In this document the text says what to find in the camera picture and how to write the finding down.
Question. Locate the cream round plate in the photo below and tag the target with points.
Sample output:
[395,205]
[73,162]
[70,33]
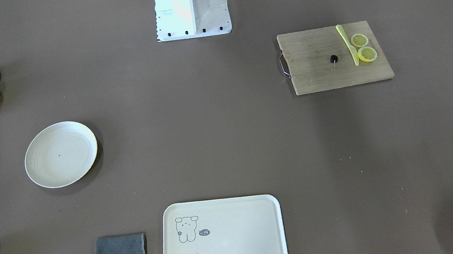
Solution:
[61,154]

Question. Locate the cream rabbit tray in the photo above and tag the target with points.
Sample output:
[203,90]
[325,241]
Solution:
[237,225]

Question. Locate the dark red cherry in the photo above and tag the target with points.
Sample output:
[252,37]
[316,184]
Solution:
[334,59]

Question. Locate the bamboo cutting board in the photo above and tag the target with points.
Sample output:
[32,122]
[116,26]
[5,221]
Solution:
[307,59]

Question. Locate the yellow plastic knife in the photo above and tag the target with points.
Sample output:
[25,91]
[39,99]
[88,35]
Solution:
[351,48]

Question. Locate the lower lemon slice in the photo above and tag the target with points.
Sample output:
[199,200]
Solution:
[367,54]

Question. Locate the lemon slice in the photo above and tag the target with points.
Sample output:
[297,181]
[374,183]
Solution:
[359,40]
[367,54]

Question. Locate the upper lemon slice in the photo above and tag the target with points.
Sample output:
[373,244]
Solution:
[359,40]

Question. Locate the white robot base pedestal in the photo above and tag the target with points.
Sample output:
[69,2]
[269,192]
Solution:
[188,19]

